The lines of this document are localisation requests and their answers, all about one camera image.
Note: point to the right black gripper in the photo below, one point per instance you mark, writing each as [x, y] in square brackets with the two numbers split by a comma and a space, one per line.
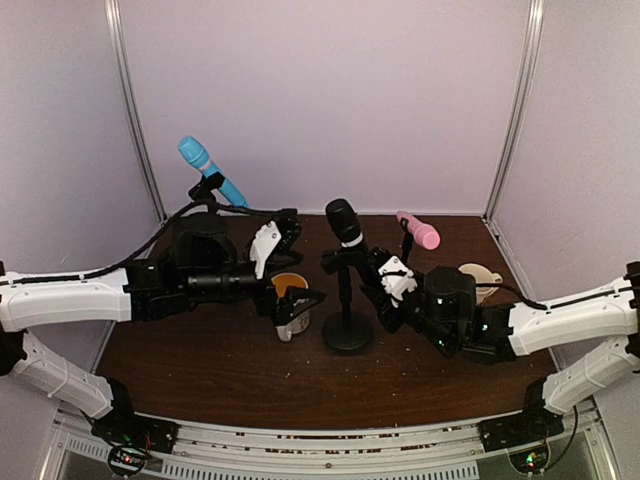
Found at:
[382, 300]

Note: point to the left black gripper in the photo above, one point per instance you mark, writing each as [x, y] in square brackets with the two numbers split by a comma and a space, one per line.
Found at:
[270, 279]

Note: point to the tall black phone stand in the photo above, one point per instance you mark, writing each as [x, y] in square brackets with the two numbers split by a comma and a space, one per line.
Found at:
[345, 332]

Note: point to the short stand with clip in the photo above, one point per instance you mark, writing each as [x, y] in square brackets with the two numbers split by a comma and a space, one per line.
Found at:
[406, 247]

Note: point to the pink toy microphone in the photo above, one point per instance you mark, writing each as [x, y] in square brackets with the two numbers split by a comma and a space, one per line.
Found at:
[423, 234]

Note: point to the black wireless microphone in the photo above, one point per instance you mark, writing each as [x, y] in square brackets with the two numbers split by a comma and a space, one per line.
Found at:
[345, 225]

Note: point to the short stand with taped base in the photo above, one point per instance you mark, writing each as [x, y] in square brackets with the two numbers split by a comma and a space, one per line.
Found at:
[204, 190]

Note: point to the blue toy microphone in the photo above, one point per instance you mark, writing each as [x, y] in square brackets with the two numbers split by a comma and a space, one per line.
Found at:
[196, 155]

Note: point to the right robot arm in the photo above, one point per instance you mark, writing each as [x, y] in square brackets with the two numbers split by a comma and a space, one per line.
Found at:
[441, 306]

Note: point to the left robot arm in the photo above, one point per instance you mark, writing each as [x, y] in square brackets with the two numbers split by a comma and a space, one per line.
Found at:
[200, 265]

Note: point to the white mug orange inside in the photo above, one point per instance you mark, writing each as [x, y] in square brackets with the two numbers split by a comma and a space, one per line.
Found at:
[286, 315]

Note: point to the floral ceramic mug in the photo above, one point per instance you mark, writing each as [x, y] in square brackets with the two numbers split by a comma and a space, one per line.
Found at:
[486, 281]

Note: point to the front aluminium rail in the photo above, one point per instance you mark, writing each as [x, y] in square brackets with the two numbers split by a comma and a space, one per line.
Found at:
[439, 451]

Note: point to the right aluminium frame post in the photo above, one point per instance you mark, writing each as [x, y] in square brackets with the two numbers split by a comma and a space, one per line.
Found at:
[529, 59]

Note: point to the aluminium frame post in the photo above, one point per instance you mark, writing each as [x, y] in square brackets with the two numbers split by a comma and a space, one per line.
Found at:
[116, 31]
[529, 59]

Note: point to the left aluminium frame post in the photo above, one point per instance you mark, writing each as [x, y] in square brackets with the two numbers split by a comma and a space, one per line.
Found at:
[116, 31]

